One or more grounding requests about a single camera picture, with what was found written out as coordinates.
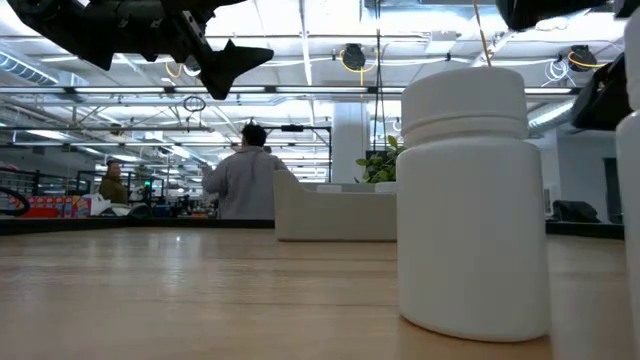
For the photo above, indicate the pale plastic basket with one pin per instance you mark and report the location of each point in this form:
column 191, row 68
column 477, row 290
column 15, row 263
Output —
column 330, row 215

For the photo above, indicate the person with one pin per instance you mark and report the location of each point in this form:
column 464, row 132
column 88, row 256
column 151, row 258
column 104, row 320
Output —
column 245, row 185
column 112, row 190

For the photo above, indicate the white building column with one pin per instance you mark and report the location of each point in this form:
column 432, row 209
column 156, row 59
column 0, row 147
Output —
column 350, row 140

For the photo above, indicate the white plastic bag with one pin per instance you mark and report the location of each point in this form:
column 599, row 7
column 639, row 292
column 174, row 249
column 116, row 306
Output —
column 102, row 205

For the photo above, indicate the black bag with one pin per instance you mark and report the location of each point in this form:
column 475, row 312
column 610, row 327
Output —
column 575, row 212

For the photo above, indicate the small green potted plant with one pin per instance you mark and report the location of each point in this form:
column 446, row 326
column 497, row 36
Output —
column 380, row 167

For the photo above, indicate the white pill bottle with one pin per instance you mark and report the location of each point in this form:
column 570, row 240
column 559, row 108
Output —
column 632, row 200
column 472, row 225

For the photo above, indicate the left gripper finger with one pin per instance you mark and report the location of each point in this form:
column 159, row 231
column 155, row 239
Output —
column 227, row 65

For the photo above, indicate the black metal table frame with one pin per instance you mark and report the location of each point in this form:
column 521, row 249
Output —
column 150, row 225

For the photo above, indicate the colourful printed carton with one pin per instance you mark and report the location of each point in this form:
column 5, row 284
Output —
column 50, row 206

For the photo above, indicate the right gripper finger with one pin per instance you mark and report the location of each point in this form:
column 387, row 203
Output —
column 602, row 100

